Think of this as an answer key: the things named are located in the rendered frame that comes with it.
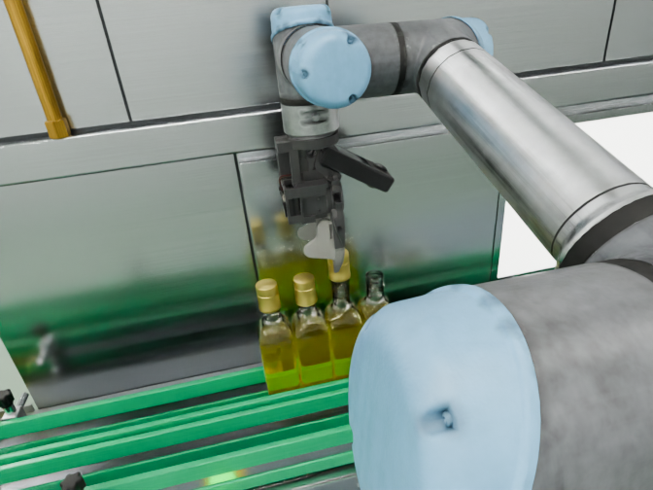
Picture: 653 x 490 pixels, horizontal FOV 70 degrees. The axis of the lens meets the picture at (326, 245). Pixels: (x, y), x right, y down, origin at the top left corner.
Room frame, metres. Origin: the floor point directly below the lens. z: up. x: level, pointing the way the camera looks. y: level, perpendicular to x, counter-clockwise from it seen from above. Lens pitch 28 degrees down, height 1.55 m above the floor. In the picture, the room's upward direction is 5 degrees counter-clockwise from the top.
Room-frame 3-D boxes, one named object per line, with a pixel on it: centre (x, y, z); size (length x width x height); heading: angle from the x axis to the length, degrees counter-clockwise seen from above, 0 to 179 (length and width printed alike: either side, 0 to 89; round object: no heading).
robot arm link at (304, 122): (0.63, 0.01, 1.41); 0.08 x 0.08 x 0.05
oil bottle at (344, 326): (0.63, -0.02, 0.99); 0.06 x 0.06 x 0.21; 9
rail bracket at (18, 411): (0.61, 0.56, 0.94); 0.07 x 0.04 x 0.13; 10
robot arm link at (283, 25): (0.62, 0.00, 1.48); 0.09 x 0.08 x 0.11; 11
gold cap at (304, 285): (0.62, 0.04, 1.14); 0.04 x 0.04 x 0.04
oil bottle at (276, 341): (0.61, 0.10, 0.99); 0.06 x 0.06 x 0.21; 9
